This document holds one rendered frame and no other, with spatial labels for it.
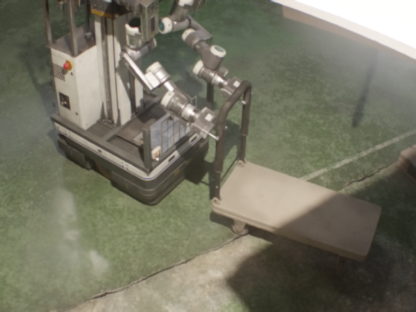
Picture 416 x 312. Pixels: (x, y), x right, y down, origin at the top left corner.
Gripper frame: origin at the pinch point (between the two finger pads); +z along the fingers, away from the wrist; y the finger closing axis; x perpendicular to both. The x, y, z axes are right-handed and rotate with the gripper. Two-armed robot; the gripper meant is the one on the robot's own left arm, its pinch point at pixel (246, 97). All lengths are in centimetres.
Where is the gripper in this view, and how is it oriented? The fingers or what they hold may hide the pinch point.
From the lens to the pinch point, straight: 263.8
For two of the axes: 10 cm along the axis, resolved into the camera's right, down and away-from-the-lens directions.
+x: 3.3, -6.1, -7.2
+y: -4.4, 5.8, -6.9
